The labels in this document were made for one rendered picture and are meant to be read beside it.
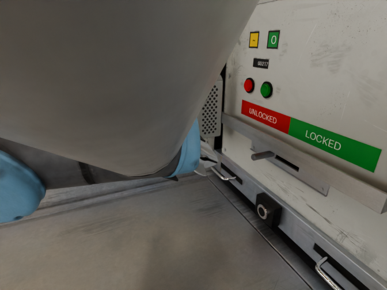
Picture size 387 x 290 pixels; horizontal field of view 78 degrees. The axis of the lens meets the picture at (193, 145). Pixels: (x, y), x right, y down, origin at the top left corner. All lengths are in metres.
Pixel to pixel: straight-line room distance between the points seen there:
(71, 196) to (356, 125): 0.64
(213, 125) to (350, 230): 0.35
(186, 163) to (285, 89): 0.31
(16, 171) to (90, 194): 0.48
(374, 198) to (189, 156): 0.24
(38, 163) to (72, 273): 0.33
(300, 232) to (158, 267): 0.28
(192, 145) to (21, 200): 0.15
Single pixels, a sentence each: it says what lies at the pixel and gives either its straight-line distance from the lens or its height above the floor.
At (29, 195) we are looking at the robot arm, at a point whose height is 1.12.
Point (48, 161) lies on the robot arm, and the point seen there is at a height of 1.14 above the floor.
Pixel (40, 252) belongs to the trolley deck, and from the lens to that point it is 0.60.
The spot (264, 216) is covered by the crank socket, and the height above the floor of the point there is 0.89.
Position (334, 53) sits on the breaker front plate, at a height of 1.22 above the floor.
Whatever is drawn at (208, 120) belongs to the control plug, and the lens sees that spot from 0.60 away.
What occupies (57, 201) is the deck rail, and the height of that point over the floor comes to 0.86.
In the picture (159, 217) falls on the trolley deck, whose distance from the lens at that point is 0.60.
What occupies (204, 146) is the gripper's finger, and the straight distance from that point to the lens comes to 0.44.
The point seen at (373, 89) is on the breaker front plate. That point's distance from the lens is 0.39.
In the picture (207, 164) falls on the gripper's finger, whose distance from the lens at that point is 0.46.
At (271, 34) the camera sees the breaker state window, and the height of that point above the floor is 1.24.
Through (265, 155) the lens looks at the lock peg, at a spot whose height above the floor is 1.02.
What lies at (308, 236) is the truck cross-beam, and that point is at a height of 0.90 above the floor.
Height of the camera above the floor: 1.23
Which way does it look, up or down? 23 degrees down
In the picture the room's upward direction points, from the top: straight up
